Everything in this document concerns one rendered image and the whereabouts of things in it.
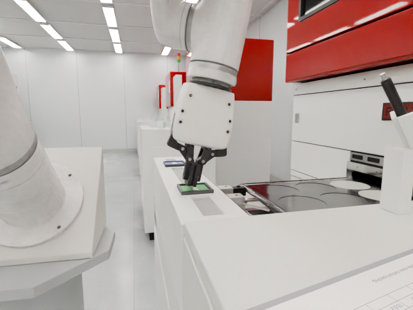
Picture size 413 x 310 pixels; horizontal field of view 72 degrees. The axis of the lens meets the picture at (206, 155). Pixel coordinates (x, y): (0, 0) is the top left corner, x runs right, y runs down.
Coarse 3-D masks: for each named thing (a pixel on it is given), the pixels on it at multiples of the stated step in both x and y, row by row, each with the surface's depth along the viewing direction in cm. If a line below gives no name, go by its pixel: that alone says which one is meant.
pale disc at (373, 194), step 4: (360, 192) 72; (364, 192) 72; (368, 192) 72; (372, 192) 72; (376, 192) 72; (380, 192) 72; (364, 196) 68; (368, 196) 68; (372, 196) 68; (376, 196) 68
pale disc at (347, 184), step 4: (332, 184) 80; (336, 184) 80; (340, 184) 80; (344, 184) 80; (348, 184) 80; (352, 184) 80; (356, 184) 80; (360, 184) 80; (364, 184) 80; (348, 188) 75; (352, 188) 75; (356, 188) 75; (360, 188) 75; (364, 188) 75; (368, 188) 75
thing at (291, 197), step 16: (256, 192) 72; (272, 192) 72; (288, 192) 72; (304, 192) 71; (320, 192) 72; (336, 192) 71; (352, 192) 71; (288, 208) 59; (304, 208) 60; (320, 208) 60
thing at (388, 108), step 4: (384, 104) 79; (388, 104) 78; (404, 104) 73; (408, 104) 72; (412, 104) 71; (384, 108) 79; (388, 108) 78; (392, 108) 77; (408, 108) 72; (412, 108) 71; (384, 112) 79; (388, 112) 78; (408, 112) 72; (384, 116) 79; (388, 116) 78
